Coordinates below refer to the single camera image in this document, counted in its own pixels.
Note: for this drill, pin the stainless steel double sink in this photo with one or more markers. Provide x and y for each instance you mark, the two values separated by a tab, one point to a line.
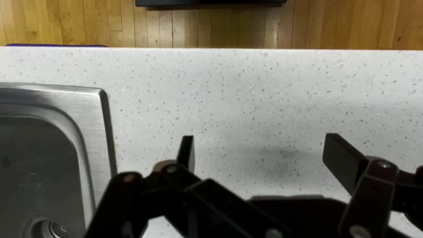
47	145

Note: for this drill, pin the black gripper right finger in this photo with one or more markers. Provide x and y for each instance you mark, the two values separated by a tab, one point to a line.
370	193

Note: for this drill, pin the round metal sink drain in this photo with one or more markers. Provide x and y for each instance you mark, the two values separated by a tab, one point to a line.
43	229

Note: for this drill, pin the black flat panel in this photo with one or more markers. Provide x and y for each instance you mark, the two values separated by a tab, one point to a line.
211	1

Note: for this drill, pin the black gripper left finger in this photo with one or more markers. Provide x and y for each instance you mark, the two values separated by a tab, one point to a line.
132	202

